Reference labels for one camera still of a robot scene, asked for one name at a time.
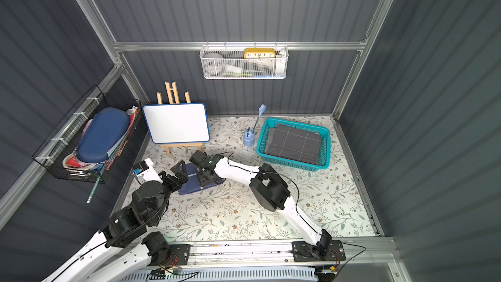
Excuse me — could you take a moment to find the navy blue pillowcase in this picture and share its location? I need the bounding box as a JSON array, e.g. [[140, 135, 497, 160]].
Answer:
[[178, 163, 226, 195]]

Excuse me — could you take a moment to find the dark grey checked pillowcase front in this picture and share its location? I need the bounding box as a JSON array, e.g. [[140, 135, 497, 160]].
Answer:
[[264, 124, 322, 165]]

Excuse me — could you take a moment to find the teal plastic basket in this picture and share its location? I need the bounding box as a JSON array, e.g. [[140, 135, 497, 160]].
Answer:
[[257, 117, 331, 172]]

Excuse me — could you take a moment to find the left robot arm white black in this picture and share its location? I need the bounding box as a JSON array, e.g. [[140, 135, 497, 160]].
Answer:
[[44, 159, 189, 281]]

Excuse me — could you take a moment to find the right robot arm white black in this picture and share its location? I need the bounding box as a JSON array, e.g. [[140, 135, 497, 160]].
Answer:
[[190, 151, 332, 261]]

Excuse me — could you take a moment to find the floral table cloth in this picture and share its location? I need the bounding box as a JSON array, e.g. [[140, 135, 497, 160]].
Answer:
[[107, 115, 380, 244]]

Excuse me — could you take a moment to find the blue pen holder cup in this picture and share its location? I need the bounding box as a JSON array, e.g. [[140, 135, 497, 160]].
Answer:
[[243, 104, 267, 147]]

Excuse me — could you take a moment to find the wooden easel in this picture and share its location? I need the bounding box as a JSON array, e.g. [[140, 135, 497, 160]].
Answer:
[[157, 82, 203, 156]]

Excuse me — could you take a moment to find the blue oval case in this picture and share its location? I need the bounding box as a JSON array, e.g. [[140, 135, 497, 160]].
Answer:
[[76, 107, 130, 163]]

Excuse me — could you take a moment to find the tape roll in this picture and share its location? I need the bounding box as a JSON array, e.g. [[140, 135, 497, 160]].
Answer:
[[201, 52, 224, 76]]

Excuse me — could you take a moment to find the yellow clock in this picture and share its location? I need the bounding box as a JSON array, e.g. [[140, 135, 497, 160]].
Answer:
[[244, 47, 277, 59]]

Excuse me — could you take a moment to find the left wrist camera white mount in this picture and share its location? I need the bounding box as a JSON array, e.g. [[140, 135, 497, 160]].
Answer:
[[133, 158, 162, 185]]

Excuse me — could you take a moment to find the small whiteboard blue frame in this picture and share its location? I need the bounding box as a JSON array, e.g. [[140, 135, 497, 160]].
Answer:
[[143, 103, 211, 144]]

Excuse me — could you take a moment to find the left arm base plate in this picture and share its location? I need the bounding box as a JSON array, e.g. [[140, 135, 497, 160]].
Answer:
[[142, 244, 192, 267]]

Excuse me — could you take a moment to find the black wire side basket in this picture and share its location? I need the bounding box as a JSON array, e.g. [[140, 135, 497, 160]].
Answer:
[[33, 87, 142, 184]]

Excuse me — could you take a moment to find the white wire wall basket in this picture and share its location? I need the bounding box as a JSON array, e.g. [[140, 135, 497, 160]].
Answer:
[[200, 45, 289, 80]]

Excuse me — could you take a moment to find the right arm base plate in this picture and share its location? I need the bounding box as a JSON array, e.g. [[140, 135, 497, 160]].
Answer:
[[292, 240, 347, 262]]

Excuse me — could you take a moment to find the aluminium mounting rail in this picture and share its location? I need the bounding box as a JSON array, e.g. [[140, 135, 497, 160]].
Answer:
[[80, 236, 400, 271]]

